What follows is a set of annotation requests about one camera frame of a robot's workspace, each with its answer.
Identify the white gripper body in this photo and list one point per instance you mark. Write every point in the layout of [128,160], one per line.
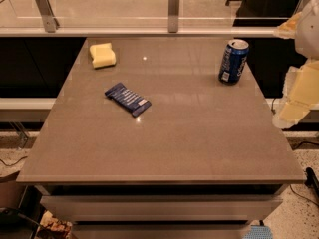
[309,34]

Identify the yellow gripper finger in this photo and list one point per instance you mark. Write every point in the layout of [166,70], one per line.
[300,95]
[288,29]

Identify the blue rxbar blueberry wrapper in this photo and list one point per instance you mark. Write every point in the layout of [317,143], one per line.
[127,99]

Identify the black office chair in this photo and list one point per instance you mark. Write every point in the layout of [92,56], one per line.
[264,13]

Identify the blue soda can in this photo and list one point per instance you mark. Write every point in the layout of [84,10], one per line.
[233,61]

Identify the blue perforated mat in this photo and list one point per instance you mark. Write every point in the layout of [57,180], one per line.
[259,232]

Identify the yellow sponge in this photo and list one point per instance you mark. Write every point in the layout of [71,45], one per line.
[102,55]

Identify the glass railing panel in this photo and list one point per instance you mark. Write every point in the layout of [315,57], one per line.
[102,17]

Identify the snack box under table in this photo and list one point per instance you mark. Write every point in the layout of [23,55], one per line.
[53,228]

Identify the middle metal railing bracket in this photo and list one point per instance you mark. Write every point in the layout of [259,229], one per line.
[173,16]

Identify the left metal railing bracket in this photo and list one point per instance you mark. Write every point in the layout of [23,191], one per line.
[49,20]

